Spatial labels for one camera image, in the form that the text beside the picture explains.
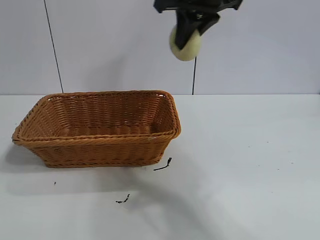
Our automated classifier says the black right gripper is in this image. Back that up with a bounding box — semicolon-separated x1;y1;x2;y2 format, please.
153;0;244;50

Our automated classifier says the dotted black thread scrap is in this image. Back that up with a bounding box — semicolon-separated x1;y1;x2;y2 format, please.
115;193;131;204

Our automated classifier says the straight black thread scrap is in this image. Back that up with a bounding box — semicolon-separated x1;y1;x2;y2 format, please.
153;156;173;172

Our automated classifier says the brown woven wicker basket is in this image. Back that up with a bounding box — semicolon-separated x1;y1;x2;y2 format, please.
11;89;183;168

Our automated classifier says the pale yellow egg yolk pastry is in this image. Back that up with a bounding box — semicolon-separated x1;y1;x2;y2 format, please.
169;26;202;62

